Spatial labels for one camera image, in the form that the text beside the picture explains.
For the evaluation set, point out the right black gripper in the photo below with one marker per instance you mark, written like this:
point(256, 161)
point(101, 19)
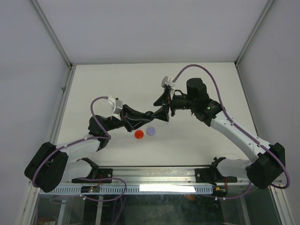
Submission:
point(166, 101)

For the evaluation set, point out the left aluminium frame post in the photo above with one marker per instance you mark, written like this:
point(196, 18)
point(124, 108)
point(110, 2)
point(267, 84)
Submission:
point(50, 31)

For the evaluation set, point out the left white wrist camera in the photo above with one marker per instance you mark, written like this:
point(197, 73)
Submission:
point(117, 106)

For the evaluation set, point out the purple charging case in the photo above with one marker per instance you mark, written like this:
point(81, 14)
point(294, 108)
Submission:
point(150, 131)

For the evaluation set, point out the right aluminium frame post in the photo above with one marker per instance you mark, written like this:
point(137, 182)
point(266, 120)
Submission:
point(262, 16)

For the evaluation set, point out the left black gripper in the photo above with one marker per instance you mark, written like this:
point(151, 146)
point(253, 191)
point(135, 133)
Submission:
point(129, 124)

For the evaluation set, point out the aluminium mounting rail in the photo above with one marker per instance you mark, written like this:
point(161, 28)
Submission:
point(154, 174)

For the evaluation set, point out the black charging case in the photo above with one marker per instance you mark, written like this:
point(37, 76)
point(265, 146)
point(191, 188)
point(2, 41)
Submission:
point(148, 114)

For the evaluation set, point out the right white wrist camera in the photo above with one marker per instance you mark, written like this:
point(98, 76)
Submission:
point(167, 82)

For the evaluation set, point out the red charging case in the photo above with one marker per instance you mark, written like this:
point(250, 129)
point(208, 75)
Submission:
point(139, 134)

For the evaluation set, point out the slotted cable duct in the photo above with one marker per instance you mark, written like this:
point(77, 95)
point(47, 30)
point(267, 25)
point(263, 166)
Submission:
point(142, 189)

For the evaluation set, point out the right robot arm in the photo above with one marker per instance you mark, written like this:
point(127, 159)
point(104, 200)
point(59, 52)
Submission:
point(265, 162)

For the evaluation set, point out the aluminium frame post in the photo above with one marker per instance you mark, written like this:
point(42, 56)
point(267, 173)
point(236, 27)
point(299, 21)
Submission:
point(50, 31)
point(262, 16)

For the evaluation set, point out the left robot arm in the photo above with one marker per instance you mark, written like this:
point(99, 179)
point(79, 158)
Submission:
point(51, 164)

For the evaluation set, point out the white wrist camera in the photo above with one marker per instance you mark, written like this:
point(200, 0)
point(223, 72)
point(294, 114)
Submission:
point(167, 82)
point(117, 106)

